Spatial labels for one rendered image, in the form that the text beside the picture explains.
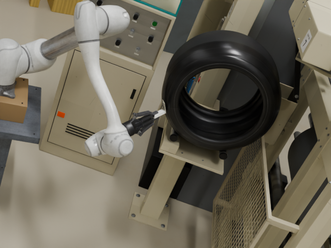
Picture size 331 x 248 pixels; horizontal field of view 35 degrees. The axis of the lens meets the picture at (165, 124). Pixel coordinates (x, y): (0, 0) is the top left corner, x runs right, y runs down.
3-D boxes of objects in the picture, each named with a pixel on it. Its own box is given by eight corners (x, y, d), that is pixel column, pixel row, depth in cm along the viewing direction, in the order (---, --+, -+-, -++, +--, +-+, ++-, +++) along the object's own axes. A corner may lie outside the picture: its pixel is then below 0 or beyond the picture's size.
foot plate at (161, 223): (134, 192, 373) (135, 190, 372) (170, 205, 376) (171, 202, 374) (127, 218, 350) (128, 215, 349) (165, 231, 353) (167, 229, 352)
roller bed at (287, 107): (249, 119, 325) (271, 78, 309) (271, 127, 326) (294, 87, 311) (250, 137, 308) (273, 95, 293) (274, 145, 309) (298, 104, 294)
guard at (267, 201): (213, 200, 348) (259, 115, 311) (215, 201, 348) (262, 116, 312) (207, 312, 271) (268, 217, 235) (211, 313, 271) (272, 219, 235)
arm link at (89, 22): (90, 40, 236) (111, 38, 246) (84, -1, 232) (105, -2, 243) (70, 43, 243) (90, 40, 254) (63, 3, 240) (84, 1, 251)
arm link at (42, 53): (6, 50, 291) (37, 46, 308) (15, 78, 292) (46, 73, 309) (100, -1, 243) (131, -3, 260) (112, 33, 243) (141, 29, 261)
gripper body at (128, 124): (118, 121, 258) (134, 113, 262) (122, 135, 262) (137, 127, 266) (126, 126, 252) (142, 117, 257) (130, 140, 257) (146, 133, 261)
